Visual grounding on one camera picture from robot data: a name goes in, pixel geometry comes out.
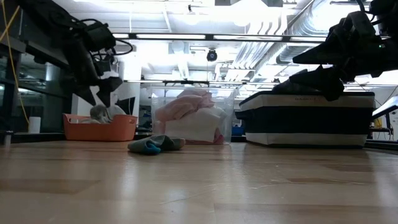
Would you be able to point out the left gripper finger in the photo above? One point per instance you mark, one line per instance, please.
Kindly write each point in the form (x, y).
(87, 92)
(109, 90)

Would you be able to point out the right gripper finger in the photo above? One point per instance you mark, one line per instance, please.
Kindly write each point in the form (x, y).
(323, 54)
(320, 81)

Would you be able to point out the small white towel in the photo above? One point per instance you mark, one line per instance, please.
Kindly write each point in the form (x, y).
(101, 113)

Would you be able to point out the pale pink garment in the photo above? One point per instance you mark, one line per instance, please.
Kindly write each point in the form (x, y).
(180, 105)

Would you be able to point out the white shorts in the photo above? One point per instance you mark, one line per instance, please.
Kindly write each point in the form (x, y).
(194, 126)

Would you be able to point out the rose red cloth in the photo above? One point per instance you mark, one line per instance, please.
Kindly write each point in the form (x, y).
(217, 140)

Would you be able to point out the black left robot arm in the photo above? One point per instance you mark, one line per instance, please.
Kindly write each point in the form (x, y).
(46, 21)

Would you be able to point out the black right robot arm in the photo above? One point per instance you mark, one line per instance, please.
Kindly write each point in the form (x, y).
(388, 59)

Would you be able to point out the black background monitor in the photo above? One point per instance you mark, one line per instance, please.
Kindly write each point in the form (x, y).
(127, 105)

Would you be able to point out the orange plastic bin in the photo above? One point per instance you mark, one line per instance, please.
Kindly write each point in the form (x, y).
(99, 130)

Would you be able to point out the navy white fabric basket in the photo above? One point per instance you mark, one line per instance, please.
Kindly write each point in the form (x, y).
(308, 119)

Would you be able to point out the dark grey side table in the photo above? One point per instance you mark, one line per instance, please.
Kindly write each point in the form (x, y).
(385, 107)

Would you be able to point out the white paper roll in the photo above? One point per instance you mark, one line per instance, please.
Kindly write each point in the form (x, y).
(34, 125)

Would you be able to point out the grey sock blue toe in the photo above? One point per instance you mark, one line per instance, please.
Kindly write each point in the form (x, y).
(155, 143)

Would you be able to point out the clear plastic bin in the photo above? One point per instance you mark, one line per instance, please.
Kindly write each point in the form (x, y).
(230, 112)

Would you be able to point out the blue box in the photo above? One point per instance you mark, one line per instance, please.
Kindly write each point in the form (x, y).
(237, 130)

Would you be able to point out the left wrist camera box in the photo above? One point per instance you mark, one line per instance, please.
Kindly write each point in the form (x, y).
(98, 35)

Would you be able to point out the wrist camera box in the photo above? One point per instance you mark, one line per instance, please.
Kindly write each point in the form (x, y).
(360, 25)
(98, 35)

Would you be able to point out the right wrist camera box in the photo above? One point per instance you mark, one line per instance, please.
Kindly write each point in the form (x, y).
(360, 25)

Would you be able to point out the black round ceiling camera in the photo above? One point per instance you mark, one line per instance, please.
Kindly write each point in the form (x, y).
(212, 55)

